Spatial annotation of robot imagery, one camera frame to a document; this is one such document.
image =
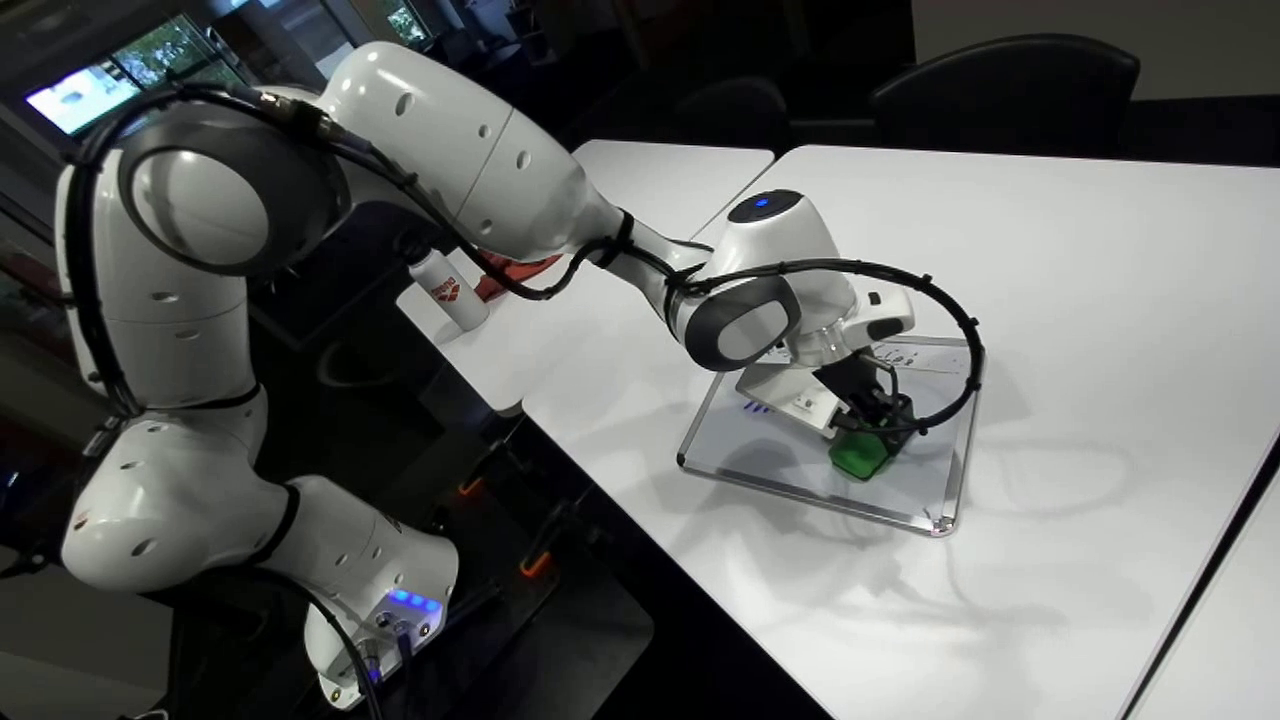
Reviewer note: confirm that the black office chair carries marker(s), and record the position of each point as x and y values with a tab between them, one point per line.
1041	84

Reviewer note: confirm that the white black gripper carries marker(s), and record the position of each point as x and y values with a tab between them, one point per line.
870	394

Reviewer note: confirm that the small framed white board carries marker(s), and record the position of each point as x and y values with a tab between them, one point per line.
742	440

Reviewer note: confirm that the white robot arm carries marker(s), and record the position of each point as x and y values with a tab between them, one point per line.
183	215

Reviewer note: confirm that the computer monitor screen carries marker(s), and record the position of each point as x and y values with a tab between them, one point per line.
170	55

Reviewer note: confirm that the green duster block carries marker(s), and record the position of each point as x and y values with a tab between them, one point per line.
861	455

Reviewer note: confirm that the white cup with red logo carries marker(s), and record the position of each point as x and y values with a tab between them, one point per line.
448	291

